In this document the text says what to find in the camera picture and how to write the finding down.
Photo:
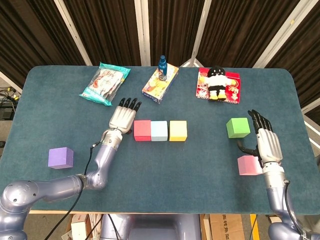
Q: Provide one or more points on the teal felt table cloth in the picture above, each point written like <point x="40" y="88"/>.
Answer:
<point x="150" y="180"/>

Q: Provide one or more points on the red printed spiral notebook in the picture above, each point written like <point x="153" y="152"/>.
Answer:
<point x="233" y="87"/>

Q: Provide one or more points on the purple foam cube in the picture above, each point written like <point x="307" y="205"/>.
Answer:
<point x="60" y="158"/>

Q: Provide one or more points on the green foam cube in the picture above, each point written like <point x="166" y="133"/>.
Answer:
<point x="238" y="128"/>

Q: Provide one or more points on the white frame bar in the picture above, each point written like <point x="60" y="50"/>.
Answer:
<point x="312" y="133"/>
<point x="311" y="106"/>
<point x="10" y="83"/>

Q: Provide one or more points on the brown cardboard box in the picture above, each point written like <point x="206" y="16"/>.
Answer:
<point x="225" y="227"/>

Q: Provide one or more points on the brown pleated curtain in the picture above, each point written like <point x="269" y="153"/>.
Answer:
<point x="107" y="30"/>

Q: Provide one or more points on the light blue foam cube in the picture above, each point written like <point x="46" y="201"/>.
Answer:
<point x="159" y="131"/>

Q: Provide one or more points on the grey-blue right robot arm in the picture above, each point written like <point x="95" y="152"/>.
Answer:
<point x="275" y="195"/>

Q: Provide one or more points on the white frame post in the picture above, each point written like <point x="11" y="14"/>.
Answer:
<point x="282" y="35"/>
<point x="142" y="30"/>
<point x="72" y="30"/>
<point x="200" y="30"/>

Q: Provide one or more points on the pink foam cube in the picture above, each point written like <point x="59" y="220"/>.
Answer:
<point x="246" y="166"/>

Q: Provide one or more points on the blue yellow tissue box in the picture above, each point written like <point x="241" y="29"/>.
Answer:
<point x="157" y="87"/>

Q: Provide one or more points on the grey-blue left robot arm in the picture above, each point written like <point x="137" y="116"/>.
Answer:
<point x="50" y="187"/>

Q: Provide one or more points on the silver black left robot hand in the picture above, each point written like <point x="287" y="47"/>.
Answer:
<point x="121" y="118"/>

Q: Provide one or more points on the blue spray bottle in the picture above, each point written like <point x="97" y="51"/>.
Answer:
<point x="162" y="68"/>

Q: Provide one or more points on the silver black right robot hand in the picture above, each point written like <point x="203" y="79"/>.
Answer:
<point x="270" y="145"/>

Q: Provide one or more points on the red foam cube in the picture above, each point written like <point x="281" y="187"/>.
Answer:
<point x="142" y="130"/>

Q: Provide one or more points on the black white plush toy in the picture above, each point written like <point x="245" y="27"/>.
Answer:
<point x="217" y="80"/>

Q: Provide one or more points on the grey-blue robot torso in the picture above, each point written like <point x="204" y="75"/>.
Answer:
<point x="155" y="227"/>

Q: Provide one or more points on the teal snack bag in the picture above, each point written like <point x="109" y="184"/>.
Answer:
<point x="105" y="82"/>

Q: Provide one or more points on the white cardboard box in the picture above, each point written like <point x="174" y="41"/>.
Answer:
<point x="80" y="227"/>

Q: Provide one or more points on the yellow foam cube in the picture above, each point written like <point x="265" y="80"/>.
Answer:
<point x="178" y="130"/>

